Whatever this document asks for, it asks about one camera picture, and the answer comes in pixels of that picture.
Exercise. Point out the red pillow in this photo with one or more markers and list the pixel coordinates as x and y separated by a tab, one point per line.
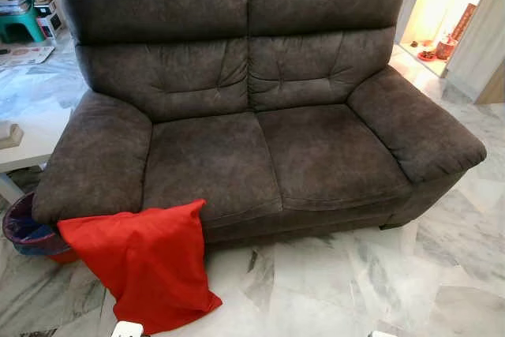
146	266

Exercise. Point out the dark grey fabric sofa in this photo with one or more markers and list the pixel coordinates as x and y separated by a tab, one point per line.
268	140

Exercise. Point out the printed floor mat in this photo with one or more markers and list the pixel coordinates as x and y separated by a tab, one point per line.
24	55

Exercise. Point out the brown clay pot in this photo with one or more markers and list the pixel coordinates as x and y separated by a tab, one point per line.
447	48

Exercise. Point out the small red bowl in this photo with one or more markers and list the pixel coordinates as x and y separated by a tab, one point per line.
427	56

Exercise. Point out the white box appliance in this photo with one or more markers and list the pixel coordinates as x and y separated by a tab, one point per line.
49	20

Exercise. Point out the white low table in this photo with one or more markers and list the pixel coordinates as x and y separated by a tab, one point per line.
28	151

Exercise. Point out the small beige object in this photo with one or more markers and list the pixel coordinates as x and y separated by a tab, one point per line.
9	136

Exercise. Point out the green plastic stool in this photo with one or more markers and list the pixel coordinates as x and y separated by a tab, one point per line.
17	24

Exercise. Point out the stack of books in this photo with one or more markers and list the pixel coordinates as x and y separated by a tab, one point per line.
12	5

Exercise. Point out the lit white wall cabinet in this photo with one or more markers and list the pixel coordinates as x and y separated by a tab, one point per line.
481	45

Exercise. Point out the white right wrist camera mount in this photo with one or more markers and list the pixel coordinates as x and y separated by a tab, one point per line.
383	335

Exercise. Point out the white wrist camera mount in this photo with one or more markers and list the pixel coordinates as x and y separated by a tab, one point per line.
126	330
383	335

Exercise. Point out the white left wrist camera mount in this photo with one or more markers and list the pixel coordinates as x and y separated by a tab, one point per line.
126	330

